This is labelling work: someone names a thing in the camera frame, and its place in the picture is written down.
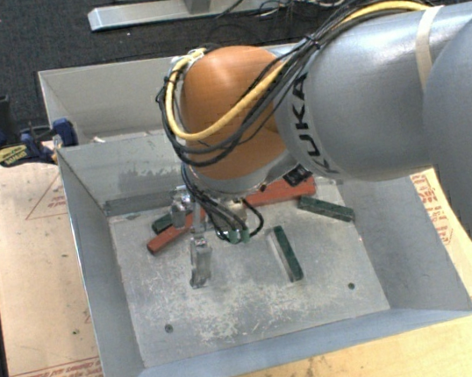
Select red-brown flat block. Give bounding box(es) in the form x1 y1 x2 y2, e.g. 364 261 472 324
141 208 211 257
238 173 319 212

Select dark green flat block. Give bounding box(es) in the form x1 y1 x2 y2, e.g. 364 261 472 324
149 211 178 236
269 223 305 286
295 188 357 231

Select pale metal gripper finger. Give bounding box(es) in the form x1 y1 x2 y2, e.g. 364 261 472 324
197 232 219 285
182 234 208 289

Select brown cardboard board, red print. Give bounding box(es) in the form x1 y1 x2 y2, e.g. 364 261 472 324
0 75 472 377

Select grey metal bin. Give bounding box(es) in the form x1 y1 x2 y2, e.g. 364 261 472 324
37 9 472 377

